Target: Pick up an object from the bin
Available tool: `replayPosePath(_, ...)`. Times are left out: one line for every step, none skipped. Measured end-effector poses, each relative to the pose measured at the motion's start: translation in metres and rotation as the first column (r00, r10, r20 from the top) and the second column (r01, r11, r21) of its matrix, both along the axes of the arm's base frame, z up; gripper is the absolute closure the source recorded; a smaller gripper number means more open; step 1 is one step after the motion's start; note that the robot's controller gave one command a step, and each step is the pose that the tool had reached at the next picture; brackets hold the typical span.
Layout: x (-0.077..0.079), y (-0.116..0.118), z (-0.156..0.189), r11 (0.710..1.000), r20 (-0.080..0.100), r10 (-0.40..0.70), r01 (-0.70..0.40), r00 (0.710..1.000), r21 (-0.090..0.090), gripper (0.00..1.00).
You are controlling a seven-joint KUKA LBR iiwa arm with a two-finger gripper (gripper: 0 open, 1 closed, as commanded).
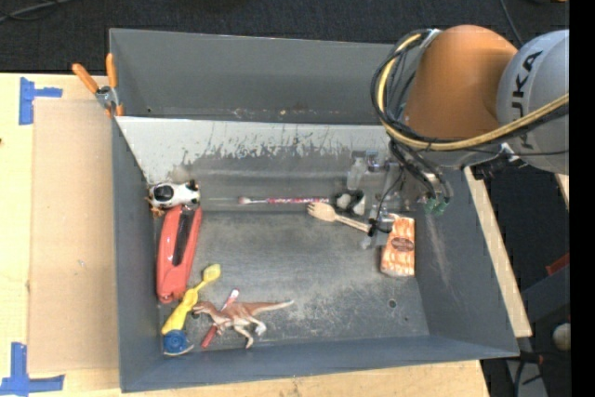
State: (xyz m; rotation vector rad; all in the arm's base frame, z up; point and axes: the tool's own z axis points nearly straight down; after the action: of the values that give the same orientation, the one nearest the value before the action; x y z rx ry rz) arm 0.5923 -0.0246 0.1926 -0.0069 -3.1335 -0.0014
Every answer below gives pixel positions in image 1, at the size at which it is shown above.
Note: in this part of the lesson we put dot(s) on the brown toy dinosaur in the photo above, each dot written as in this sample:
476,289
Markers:
234,316

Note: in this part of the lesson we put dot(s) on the brown cardboard board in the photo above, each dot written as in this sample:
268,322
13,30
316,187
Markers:
70,237

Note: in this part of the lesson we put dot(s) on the yellow toothbrush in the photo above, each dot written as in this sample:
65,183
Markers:
188,300

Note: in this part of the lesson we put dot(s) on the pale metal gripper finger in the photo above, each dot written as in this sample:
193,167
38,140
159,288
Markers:
359,172
377,231

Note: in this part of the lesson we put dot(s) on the pink striped stick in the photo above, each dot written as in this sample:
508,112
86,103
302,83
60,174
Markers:
288,200

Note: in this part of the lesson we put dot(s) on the small black and white toy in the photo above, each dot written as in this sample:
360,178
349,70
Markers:
346,201

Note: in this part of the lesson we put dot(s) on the red stapler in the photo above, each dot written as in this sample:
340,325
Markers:
173,267

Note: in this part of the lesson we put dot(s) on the pale wooden fork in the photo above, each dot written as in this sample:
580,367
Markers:
325,212

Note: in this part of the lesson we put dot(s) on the grey metal bin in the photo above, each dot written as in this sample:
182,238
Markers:
297,274

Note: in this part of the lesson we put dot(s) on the red and white pen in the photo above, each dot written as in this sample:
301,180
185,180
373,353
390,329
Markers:
210,334

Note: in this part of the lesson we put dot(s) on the blue round disc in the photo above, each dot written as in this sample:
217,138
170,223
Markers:
176,341

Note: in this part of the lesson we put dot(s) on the orange snack packet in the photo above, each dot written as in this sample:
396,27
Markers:
399,246

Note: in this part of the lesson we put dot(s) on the black and white toy cow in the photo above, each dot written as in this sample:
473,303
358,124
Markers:
174,193

